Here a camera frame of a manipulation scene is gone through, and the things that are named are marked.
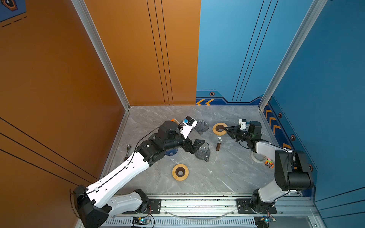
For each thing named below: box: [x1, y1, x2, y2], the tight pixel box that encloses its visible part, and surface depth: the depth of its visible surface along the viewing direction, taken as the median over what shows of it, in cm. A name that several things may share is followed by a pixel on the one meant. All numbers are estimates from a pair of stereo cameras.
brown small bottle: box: [215, 136, 222, 152], surface depth 92 cm
